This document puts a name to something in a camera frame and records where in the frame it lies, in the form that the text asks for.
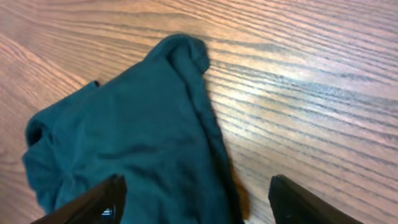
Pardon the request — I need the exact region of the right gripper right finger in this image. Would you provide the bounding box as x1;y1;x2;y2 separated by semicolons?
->
268;174;361;224

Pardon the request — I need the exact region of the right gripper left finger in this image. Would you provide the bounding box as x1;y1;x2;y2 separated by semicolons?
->
32;175;127;224

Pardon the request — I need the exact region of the dark navy t-shirt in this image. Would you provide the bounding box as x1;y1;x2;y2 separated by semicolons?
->
22;34;243;223

